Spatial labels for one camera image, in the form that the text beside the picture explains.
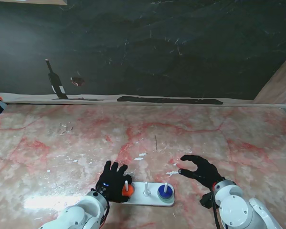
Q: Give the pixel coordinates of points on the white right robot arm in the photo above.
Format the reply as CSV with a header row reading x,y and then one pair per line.
x,y
236,205

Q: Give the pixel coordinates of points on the white Hanoi tower base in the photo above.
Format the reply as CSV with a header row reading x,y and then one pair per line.
x,y
147,199

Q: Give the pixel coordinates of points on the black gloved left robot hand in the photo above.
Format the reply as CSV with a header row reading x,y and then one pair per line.
x,y
113,182

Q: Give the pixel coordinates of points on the leaning wooden plank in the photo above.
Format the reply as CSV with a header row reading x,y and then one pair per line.
x,y
278,83

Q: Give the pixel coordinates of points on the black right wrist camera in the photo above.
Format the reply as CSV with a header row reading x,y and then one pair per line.
x,y
206,202

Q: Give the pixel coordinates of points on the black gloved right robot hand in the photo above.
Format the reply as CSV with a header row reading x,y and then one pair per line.
x,y
207,173

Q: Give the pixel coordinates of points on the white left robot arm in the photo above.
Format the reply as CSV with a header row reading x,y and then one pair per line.
x,y
85,212

